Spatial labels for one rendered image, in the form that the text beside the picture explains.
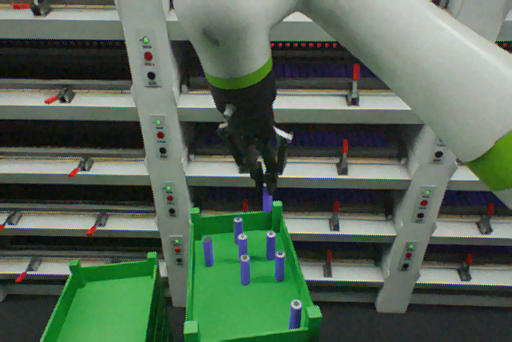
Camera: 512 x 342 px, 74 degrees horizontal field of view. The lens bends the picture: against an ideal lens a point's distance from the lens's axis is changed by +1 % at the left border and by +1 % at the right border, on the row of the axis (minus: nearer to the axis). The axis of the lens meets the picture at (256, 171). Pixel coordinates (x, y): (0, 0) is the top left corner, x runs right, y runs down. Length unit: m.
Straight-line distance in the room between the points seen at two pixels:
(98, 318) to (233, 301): 0.36
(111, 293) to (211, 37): 0.70
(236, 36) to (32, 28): 0.63
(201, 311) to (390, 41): 0.51
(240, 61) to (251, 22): 0.05
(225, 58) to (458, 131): 0.26
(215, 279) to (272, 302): 0.12
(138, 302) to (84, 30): 0.63
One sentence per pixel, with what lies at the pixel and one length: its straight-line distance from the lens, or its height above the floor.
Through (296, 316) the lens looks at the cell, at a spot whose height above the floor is 0.53.
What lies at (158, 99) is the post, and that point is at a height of 0.74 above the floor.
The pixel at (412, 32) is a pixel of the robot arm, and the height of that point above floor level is 0.94.
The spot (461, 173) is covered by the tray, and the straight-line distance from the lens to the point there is 1.06.
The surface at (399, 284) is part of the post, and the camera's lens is 1.23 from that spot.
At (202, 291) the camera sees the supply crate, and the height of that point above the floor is 0.48.
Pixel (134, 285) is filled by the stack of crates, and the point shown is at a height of 0.32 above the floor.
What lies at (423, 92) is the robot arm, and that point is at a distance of 0.41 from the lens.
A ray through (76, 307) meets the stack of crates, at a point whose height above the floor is 0.32.
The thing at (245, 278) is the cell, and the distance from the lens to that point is 0.66.
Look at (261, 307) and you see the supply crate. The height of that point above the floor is 0.48.
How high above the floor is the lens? 0.99
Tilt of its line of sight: 30 degrees down
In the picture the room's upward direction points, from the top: straight up
